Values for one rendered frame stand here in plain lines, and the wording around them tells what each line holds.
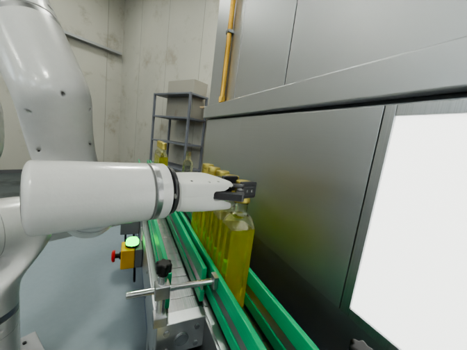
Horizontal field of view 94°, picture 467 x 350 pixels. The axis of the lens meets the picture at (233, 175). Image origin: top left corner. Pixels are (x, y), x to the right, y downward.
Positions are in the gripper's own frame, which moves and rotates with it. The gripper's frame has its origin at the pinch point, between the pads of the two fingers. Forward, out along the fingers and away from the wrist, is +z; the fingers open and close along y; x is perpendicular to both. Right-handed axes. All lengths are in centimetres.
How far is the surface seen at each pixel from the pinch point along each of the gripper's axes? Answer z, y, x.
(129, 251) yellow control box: -8, -42, -33
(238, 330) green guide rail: -6.0, 10.8, -21.3
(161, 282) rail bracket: -14.0, -1.9, -17.5
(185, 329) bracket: -9.0, -0.3, -28.6
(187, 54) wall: 219, -453, 187
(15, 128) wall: -77, -689, -26
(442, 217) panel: 6.0, 29.4, 3.0
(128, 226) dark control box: 0, -69, -35
